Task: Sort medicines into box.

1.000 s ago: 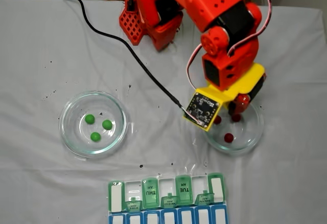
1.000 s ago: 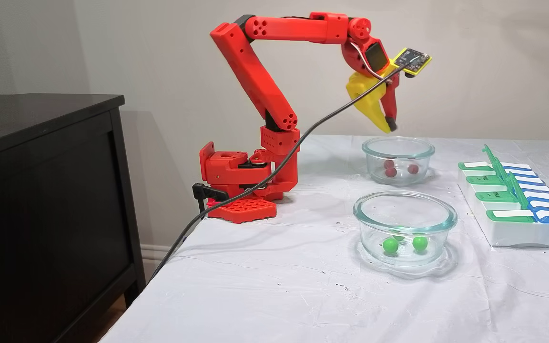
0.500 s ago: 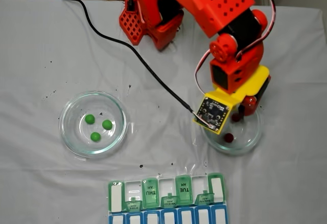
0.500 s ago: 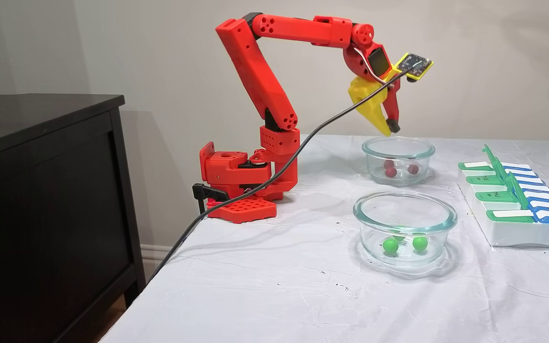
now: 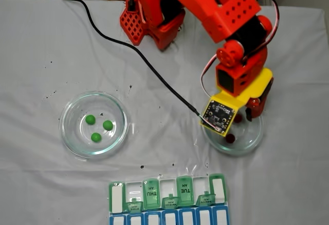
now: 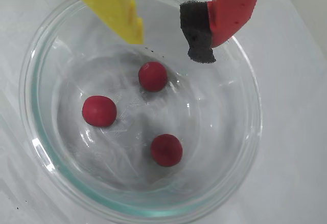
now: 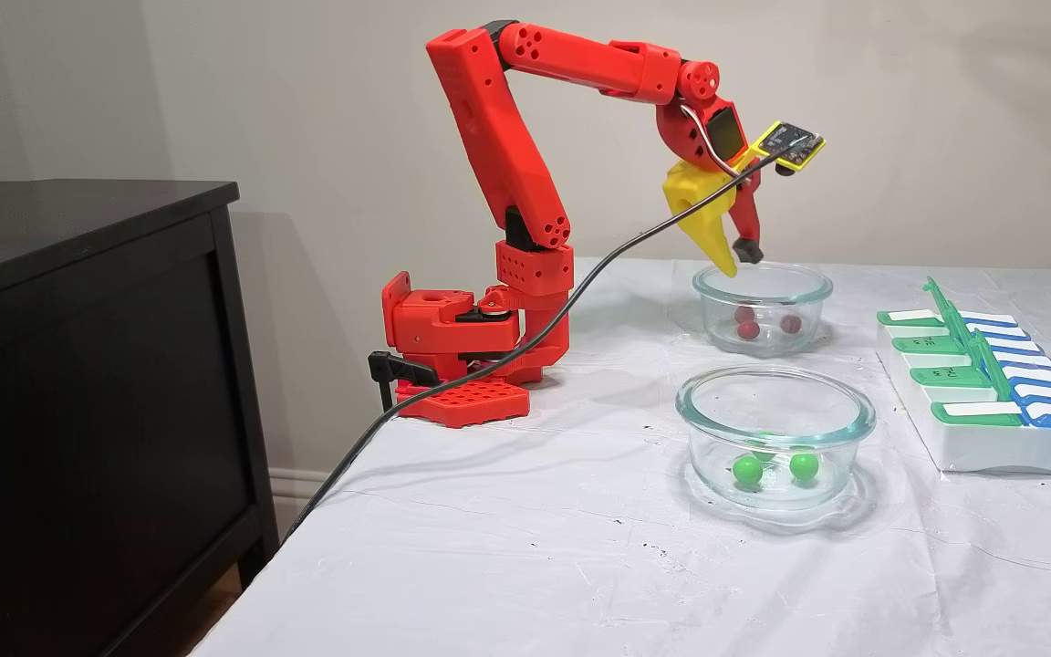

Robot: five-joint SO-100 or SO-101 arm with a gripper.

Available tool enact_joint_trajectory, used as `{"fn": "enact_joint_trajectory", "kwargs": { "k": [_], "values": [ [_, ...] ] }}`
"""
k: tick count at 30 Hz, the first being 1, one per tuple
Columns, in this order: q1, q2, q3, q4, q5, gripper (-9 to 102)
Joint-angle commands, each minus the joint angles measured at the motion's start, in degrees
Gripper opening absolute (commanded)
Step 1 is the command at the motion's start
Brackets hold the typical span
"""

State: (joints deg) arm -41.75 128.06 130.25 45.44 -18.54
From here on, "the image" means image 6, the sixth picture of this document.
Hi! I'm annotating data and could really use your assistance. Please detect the glass bowl with red balls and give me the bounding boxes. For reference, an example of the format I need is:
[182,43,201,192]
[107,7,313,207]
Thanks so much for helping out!
[19,0,264,216]

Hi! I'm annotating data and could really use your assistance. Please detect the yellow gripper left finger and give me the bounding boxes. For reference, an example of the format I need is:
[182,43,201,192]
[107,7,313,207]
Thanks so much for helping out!
[59,0,145,46]

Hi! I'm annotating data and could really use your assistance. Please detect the white table cover sheet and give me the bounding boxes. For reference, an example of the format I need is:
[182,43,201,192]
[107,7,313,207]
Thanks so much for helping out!
[0,0,327,224]

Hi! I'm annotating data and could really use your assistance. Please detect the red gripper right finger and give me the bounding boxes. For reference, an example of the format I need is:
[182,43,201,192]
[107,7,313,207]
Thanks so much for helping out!
[179,0,265,65]

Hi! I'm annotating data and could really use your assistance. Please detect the red ball pill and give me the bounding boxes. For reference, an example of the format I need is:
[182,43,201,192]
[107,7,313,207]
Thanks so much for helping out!
[150,133,183,168]
[138,61,169,93]
[82,95,118,127]

